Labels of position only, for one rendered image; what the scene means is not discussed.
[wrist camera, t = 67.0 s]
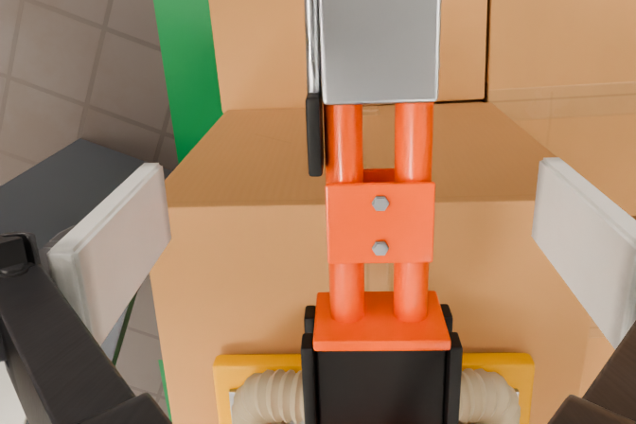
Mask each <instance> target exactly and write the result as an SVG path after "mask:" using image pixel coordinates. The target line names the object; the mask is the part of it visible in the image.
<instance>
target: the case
mask: <svg viewBox="0 0 636 424"><path fill-rule="evenodd" d="M362 157H363V168H395V105H386V106H362ZM548 157H556V156H555V155H554V154H553V153H551V152H550V151H549V150H548V149H546V148H545V147H544V146H543V145H542V144H540V142H539V141H538V140H536V139H535V138H534V137H533V136H532V135H530V134H529V133H528V132H527V131H525V130H524V129H523V128H522V127H521V126H519V125H518V124H517V123H516V122H514V121H513V120H512V119H511V118H510V117H508V116H507V115H506V114H505V113H503V112H502V111H501V110H500V109H499V108H497V107H496V106H495V105H494V104H493V103H490V102H488V103H454V104H434V105H433V163H432V182H435V204H434V232H433V262H429V286H428V291H435V292H436V293H437V296H438V300H439V303H440V304H447V305H449V307H450V312H451V315H452V318H453V321H452V332H457V333H458V335H459V338H460V341H461V344H462V347H463V353H527V354H529V355H531V357H532V359H533V361H534V364H535V375H534V383H533V393H532V401H531V410H530V419H529V424H547V423H548V422H549V421H550V419H551V418H552V416H553V415H554V414H555V412H556V411H557V409H558V408H559V407H560V405H561V404H562V402H563V401H564V400H565V398H566V397H567V396H568V395H575V396H578V397H580V394H581V387H582V380H583V374H584V367H585V360H586V354H587V347H588V340H589V334H590V327H591V320H592V318H591V316H590V315H589V314H588V313H587V311H586V310H585V309H584V307H583V306H582V305H581V303H580V302H579V301H578V299H577V298H576V296H575V295H574V293H573V292H572V291H571V289H570V288H569V287H568V285H567V284H566V283H565V281H564V280H563V278H562V277H561V276H560V274H559V273H558V272H557V270H556V269H555V267H554V266H553V265H552V263H551V262H550V260H549V259H548V258H547V256H546V255H545V254H544V253H543V252H542V251H541V249H540V248H539V246H538V245H537V243H536V242H535V241H534V239H533V238H532V237H531V236H532V226H533V218H534V209H535V200H536V191H537V182H538V174H539V161H541V160H543V158H548ZM325 186H326V162H325V160H324V168H323V174H322V176H320V177H311V176H309V165H308V143H307V122H306V108H285V109H251V110H227V111H226V112H225V113H224V114H223V115H222V116H221V118H220V119H219V120H218V121H217V122H216V123H215V124H214V125H213V127H212V128H211V129H210V130H209V131H208V132H207V133H206V135H205V136H204V137H203V138H202V139H201V140H200V141H199V143H198V144H197V145H196V146H195V147H194V148H193V149H192V150H191V152H190V153H189V154H188V155H187V156H186V157H185V158H184V160H183V161H182V162H181V163H180V164H179V165H178V166H177V167H176V169H174V170H173V171H172V172H171V173H170V174H169V176H168V177H167V178H166V180H165V187H166V194H167V202H168V217H169V225H170V233H171V240H170V242H169V243H168V245H167V247H166V248H165V250H164V251H163V253H162V254H161V255H160V256H159V258H158V259H157V261H156V262H155V264H154V265H153V267H152V268H151V270H150V282H151V287H152V294H153V301H154V306H155V313H156V319H157V326H158V331H159V338H160V345H161V350H162V357H163V363H164V369H165V375H166V382H167V389H168V400H169V406H170V412H171V418H172V424H219V418H218V409H217V401H216V393H215V385H214V377H213V368H212V366H213V363H214V360H215V359H216V357H217V356H219V355H275V354H301V350H300V349H301V341H302V335H303V334H304V333H305V327H304V316H305V308H306V306H316V296H317V293H318V292H329V273H328V262H327V217H326V190H325ZM364 291H365V292H393V291H394V263H364Z"/></svg>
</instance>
